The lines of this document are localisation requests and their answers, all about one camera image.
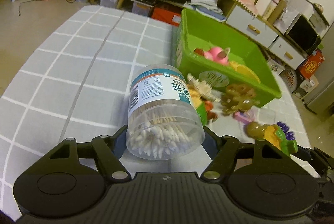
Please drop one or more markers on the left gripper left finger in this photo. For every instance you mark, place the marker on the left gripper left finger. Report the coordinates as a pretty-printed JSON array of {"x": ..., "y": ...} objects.
[{"x": 108, "y": 151}]

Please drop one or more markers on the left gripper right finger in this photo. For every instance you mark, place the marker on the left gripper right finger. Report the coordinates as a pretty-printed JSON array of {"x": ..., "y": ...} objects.
[{"x": 222, "y": 152}]

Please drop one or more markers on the orange toy pumpkin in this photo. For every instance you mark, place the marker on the orange toy pumpkin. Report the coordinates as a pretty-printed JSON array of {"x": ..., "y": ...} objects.
[{"x": 276, "y": 137}]

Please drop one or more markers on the clear cotton swab jar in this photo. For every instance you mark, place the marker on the clear cotton swab jar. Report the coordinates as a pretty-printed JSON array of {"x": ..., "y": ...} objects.
[{"x": 162, "y": 122}]

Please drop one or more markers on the yellow toy pot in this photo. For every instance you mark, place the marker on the yellow toy pot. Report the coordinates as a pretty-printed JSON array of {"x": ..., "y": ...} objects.
[{"x": 244, "y": 70}]

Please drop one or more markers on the pink pig toy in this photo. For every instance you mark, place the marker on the pink pig toy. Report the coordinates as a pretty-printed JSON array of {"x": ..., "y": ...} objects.
[{"x": 215, "y": 54}]

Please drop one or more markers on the brown octopus toy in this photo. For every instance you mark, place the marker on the brown octopus toy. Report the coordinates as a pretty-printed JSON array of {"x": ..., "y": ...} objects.
[
  {"x": 255, "y": 130},
  {"x": 238, "y": 97}
]

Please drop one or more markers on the pink card box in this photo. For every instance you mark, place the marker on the pink card box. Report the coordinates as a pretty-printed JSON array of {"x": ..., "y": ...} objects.
[{"x": 244, "y": 117}]

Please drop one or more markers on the purple toy grapes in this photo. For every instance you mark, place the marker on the purple toy grapes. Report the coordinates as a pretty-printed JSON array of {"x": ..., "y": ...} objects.
[{"x": 289, "y": 135}]

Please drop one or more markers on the toy corn green husk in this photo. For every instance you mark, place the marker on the toy corn green husk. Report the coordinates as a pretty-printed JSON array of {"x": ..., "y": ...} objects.
[{"x": 199, "y": 105}]

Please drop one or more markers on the orange crab toy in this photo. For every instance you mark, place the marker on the orange crab toy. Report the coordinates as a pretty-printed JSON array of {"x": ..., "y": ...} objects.
[{"x": 211, "y": 116}]

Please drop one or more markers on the silver refrigerator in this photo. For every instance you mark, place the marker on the silver refrigerator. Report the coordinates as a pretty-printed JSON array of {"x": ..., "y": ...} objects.
[{"x": 320, "y": 99}]

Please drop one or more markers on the white starfish toy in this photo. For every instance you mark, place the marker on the white starfish toy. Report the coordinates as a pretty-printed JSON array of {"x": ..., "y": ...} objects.
[{"x": 202, "y": 87}]

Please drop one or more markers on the grey checked table cloth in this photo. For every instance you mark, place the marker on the grey checked table cloth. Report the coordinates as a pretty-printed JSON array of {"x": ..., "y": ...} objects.
[{"x": 74, "y": 85}]

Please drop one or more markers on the red gift box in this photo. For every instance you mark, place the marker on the red gift box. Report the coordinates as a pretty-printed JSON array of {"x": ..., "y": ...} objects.
[{"x": 311, "y": 64}]

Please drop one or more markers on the green plastic storage bin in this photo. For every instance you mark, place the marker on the green plastic storage bin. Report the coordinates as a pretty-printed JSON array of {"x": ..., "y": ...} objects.
[{"x": 198, "y": 31}]

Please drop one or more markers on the black microwave oven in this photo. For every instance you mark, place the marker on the black microwave oven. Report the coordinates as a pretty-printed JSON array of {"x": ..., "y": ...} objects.
[{"x": 298, "y": 30}]

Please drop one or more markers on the white printer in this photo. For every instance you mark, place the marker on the white printer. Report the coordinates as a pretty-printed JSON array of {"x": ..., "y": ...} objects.
[{"x": 311, "y": 12}]

